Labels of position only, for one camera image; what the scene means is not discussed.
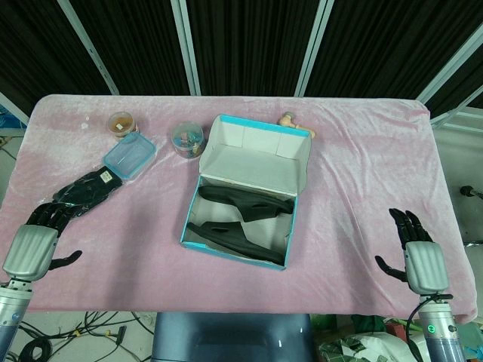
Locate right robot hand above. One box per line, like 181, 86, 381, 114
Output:
374, 207, 451, 295

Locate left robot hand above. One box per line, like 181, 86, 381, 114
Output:
2, 202, 83, 283

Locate black shoe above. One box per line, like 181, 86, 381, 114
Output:
187, 221, 287, 265
198, 185, 295, 224

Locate teal cardboard shoe box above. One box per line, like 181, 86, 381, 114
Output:
178, 113, 314, 272

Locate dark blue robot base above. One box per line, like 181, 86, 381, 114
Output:
152, 311, 315, 362

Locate packaged black gloves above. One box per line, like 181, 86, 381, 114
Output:
51, 167, 125, 223

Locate pink velvet tablecloth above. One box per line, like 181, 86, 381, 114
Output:
0, 94, 477, 325

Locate green patterned bag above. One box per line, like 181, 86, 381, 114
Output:
316, 314, 420, 362

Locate blue lidded plastic container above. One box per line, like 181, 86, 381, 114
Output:
102, 130, 157, 179

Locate round jar orange contents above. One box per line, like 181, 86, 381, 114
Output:
107, 111, 140, 136

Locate round jar colourful clips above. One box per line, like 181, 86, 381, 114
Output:
171, 121, 205, 159

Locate wooden toy hammer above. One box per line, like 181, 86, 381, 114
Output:
278, 111, 317, 140

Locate black pleated curtain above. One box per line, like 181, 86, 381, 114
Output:
0, 0, 483, 121

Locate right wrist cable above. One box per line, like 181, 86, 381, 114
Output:
406, 293, 454, 335

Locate black floor cable with plug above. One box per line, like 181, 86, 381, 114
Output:
85, 311, 152, 346

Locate white aluminium frame post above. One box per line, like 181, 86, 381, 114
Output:
293, 0, 337, 97
56, 0, 121, 95
414, 26, 483, 109
169, 0, 202, 95

